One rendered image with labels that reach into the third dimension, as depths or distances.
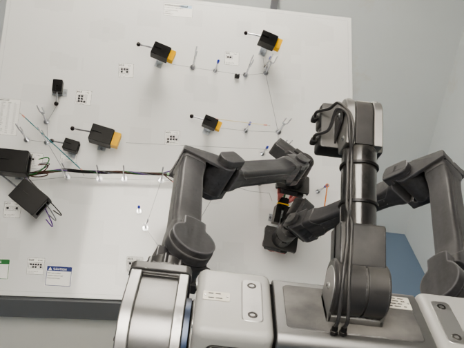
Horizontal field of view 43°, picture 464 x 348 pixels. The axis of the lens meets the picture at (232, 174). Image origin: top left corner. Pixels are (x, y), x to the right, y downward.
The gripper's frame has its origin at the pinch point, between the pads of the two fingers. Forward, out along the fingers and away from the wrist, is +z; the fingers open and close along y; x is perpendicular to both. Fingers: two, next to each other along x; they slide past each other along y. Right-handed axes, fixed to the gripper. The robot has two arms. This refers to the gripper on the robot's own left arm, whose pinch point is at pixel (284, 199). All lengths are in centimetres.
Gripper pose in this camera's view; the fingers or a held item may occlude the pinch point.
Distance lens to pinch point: 183.1
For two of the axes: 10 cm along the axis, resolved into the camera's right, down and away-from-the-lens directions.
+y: -9.7, -2.2, -1.3
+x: -0.9, 7.7, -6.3
